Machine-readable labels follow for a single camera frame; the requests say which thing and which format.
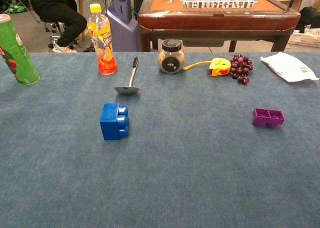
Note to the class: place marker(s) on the bunch of dark grapes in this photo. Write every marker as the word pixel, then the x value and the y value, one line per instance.
pixel 240 67

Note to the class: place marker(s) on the purple toy brick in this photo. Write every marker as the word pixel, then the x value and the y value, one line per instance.
pixel 260 120

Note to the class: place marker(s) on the office stool with wheels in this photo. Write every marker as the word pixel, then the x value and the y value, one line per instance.
pixel 53 35

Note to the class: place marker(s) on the blue felt table cloth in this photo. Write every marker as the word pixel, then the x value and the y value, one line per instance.
pixel 175 175

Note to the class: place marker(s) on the blue-grey machine pedestal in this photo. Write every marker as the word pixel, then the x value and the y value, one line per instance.
pixel 122 25

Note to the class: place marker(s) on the green chips can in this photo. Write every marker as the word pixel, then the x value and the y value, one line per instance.
pixel 17 52

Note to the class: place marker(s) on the seated person in black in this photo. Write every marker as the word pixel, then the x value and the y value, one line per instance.
pixel 62 15

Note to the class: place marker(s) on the white plastic packet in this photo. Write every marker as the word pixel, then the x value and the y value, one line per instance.
pixel 287 66

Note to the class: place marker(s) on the black bag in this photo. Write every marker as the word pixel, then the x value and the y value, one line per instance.
pixel 310 18

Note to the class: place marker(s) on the row of mahjong tiles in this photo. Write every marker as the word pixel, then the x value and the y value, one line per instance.
pixel 217 4

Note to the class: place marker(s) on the orange drink bottle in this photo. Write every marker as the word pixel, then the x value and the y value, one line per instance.
pixel 102 42

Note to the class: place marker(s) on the blue purple toy block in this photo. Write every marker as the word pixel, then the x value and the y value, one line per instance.
pixel 111 122

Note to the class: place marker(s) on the white plastic basket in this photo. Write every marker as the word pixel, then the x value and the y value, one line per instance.
pixel 305 40

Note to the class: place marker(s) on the glass jar black lid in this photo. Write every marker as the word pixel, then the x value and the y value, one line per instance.
pixel 171 58

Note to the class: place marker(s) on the brown mahjong table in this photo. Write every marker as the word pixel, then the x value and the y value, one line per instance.
pixel 215 22

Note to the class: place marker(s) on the yellow tape measure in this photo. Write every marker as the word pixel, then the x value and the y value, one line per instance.
pixel 220 66

